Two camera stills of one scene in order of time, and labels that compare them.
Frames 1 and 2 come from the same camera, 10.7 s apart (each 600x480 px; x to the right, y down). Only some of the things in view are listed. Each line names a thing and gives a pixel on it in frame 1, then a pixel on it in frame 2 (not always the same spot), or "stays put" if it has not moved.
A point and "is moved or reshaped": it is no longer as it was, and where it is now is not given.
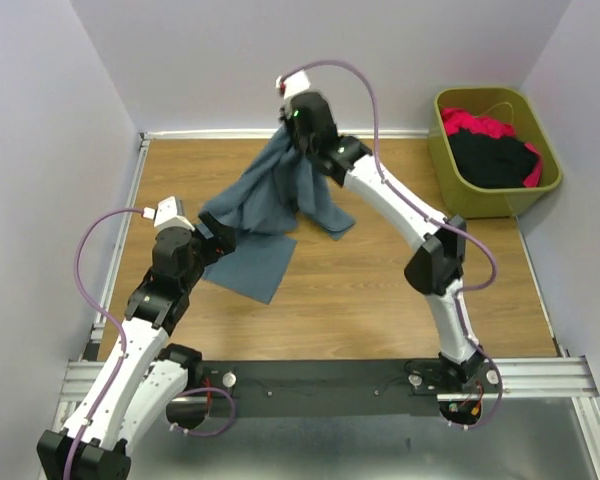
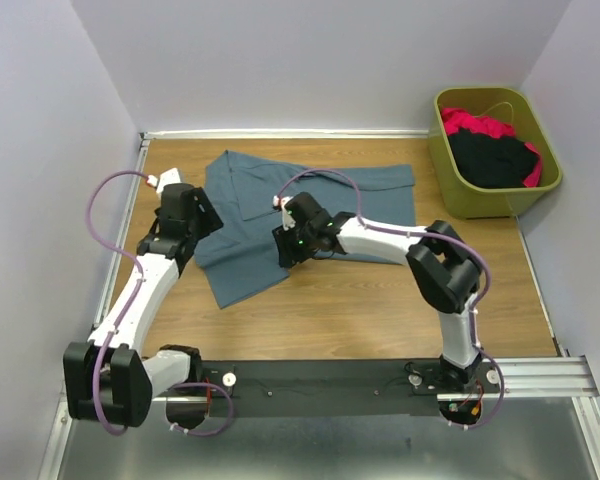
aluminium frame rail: x=524 y=380 stays put
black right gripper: x=303 y=138 to x=284 y=245
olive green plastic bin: x=508 y=105 stays put
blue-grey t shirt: x=258 y=207 is moved or reshaped
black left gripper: x=220 y=235 to x=206 y=211
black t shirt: x=491 y=163 stays put
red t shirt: x=456 y=120 stays put
